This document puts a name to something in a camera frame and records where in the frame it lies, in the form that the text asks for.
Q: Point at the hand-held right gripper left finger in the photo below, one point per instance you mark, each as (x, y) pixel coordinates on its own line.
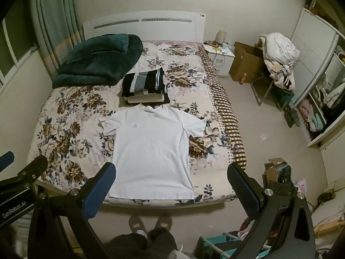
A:
(98, 194)

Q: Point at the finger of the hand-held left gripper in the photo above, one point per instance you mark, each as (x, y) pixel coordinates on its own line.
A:
(32, 168)
(6, 160)

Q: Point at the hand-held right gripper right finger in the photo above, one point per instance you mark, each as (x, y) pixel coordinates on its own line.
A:
(242, 191)

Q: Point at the white T-shirt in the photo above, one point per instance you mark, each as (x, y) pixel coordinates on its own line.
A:
(151, 153)

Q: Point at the stack of folded clothes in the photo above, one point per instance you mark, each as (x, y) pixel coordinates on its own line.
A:
(151, 79)

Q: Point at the small open cardboard box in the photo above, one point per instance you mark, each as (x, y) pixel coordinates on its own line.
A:
(269, 170)

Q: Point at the beige slipper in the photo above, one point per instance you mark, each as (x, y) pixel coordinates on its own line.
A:
(164, 222)
(137, 224)

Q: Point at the floral bed sheet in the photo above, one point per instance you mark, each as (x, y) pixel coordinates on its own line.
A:
(67, 129)

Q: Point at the teal rack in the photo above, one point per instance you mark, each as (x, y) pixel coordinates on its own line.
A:
(213, 244)

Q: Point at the brown checked bed sheet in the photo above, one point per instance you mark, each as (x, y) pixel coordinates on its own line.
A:
(229, 118)

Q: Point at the person's dark trousers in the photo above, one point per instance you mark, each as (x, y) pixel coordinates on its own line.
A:
(156, 244)

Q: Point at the teal folded cloth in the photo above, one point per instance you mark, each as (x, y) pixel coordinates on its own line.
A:
(316, 122)

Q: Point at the pink folded cloth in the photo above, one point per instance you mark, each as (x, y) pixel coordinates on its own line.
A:
(305, 109)

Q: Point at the cream folded garment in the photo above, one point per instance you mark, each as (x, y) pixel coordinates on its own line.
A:
(145, 99)

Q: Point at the metal folding chair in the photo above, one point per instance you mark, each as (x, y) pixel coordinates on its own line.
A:
(258, 86)

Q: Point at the window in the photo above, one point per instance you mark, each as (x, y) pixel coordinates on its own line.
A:
(13, 45)

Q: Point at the dark green blanket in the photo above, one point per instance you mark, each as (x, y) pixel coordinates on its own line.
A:
(91, 62)

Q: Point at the white nightstand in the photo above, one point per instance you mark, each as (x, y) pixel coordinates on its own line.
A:
(222, 64)

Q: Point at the large cardboard box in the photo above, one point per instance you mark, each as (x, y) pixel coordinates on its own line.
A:
(242, 59)

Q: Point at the white puffy jacket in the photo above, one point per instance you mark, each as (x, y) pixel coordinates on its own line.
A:
(333, 93)

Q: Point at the pile of white bedding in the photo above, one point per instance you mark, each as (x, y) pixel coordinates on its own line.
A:
(280, 48)

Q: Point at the pale green curtain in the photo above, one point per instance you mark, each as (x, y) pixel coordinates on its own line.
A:
(54, 19)

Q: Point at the beige table lamp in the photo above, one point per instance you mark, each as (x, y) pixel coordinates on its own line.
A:
(221, 36)

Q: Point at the white wardrobe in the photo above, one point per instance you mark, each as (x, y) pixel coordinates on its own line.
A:
(310, 40)

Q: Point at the white bed headboard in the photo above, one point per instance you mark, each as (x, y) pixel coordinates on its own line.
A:
(134, 27)

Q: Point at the brown box on wardrobe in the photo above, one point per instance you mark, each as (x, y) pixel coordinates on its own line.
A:
(320, 10)

